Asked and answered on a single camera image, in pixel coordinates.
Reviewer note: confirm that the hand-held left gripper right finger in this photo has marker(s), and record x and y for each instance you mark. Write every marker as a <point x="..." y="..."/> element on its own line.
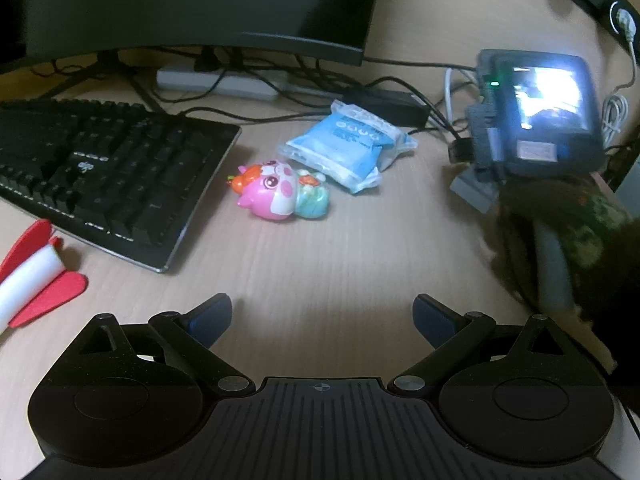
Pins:
<point x="432" y="320"/>

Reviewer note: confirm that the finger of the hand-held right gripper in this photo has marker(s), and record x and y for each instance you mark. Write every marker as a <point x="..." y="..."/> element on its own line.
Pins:
<point x="461" y="151"/>

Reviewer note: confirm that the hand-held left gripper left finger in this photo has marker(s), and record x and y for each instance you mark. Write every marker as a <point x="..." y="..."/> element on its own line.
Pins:
<point x="210" y="320"/>

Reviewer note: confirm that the blue tissue packet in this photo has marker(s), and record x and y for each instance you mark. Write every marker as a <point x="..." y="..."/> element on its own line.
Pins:
<point x="345" y="145"/>

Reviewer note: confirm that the pink and green cartoon toy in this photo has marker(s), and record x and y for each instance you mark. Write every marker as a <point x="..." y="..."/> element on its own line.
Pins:
<point x="275" y="192"/>

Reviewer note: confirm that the person's right hand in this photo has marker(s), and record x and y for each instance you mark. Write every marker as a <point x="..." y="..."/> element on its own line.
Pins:
<point x="600" y="240"/>

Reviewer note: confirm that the black power adapter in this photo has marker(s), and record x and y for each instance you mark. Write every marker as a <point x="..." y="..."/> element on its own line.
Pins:
<point x="390" y="105"/>

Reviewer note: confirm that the black keyboard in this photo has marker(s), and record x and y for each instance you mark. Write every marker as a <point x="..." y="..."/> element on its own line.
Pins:
<point x="100" y="175"/>

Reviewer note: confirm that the red and white toy rocket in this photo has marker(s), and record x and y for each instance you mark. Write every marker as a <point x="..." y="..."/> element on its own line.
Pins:
<point x="30" y="275"/>

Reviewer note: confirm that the grey power strip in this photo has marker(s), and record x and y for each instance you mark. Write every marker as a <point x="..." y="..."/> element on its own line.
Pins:
<point x="200" y="82"/>

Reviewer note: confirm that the black computer monitor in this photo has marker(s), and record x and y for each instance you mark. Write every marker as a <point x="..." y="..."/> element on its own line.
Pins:
<point x="200" y="0"/>

